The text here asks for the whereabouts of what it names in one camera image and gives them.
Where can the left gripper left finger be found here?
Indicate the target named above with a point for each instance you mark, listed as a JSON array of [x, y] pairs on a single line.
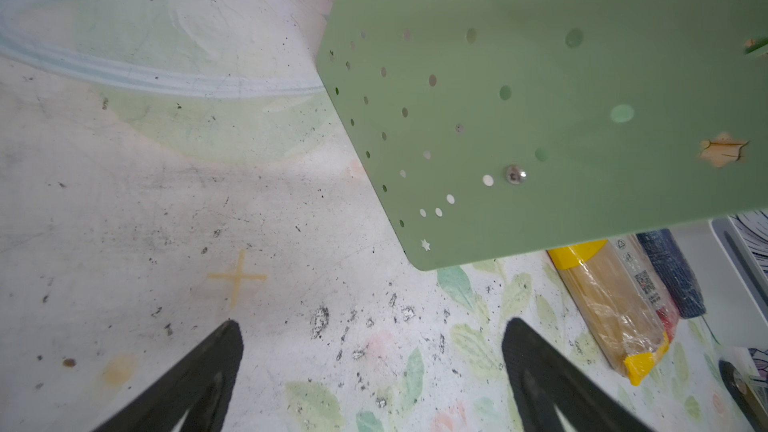
[[194, 394]]

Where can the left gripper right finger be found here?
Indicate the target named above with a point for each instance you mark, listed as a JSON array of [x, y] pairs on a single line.
[[546, 387]]

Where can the yellow spaghetti bag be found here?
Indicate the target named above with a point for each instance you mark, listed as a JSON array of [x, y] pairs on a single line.
[[624, 325]]

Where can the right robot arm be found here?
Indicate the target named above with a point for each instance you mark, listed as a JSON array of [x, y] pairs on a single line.
[[744, 374]]

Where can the green wooden shelf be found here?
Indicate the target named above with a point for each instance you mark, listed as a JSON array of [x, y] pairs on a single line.
[[490, 128]]

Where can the blue Barilla spaghetti box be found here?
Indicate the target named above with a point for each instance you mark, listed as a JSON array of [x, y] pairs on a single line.
[[674, 270]]

